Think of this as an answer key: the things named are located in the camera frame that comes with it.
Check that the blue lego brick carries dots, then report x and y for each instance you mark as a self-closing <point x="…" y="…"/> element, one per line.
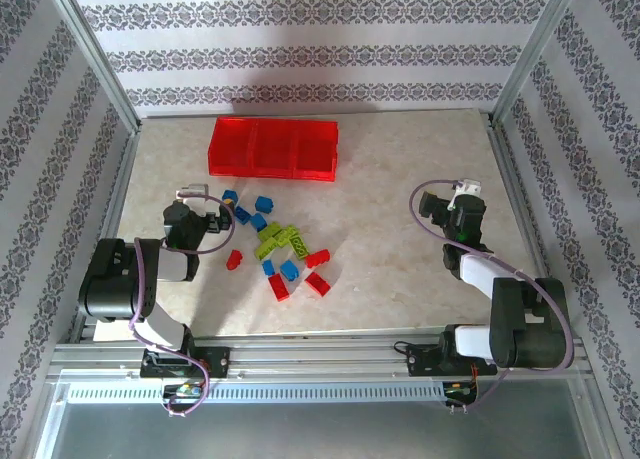
<point x="230" y="195"/>
<point x="242" y="215"/>
<point x="265" y="204"/>
<point x="290" y="271"/>
<point x="268" y="268"/>
<point x="258" y="222"/>

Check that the red lego brick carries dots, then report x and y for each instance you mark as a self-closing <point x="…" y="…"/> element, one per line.
<point x="279" y="287"/>
<point x="318" y="284"/>
<point x="233" y="260"/>
<point x="318" y="258"/>

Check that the red three-compartment plastic bin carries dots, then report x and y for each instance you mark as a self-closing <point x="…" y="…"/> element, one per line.
<point x="272" y="149"/>

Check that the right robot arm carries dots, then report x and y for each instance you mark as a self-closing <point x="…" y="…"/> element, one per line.
<point x="525" y="319"/>

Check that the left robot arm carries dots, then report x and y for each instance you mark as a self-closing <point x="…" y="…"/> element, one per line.
<point x="115" y="284"/>

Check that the small circuit board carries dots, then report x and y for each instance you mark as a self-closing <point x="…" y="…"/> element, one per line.
<point x="182" y="390"/>
<point x="457" y="390"/>

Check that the metal sheet panel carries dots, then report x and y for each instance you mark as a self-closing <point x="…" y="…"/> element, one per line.
<point x="320" y="434"/>

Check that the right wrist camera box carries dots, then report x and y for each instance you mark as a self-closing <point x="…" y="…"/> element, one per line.
<point x="470" y="186"/>

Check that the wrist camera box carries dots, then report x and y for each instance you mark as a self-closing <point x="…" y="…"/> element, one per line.
<point x="470" y="186"/>
<point x="195" y="189"/>

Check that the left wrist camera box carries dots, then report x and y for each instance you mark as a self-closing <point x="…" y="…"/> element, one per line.
<point x="195" y="189"/>

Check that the aluminium side rail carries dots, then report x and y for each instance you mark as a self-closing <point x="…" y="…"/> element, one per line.
<point x="115" y="199"/>
<point x="510" y="179"/>

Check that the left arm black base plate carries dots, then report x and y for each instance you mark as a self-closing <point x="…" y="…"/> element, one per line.
<point x="220" y="361"/>

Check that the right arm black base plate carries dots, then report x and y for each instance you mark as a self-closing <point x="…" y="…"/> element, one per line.
<point x="420" y="361"/>

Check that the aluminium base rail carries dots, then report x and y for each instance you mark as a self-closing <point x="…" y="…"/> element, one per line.
<point x="320" y="354"/>

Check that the aluminium frame post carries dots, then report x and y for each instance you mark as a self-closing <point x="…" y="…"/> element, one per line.
<point x="99" y="59"/>
<point x="531" y="54"/>

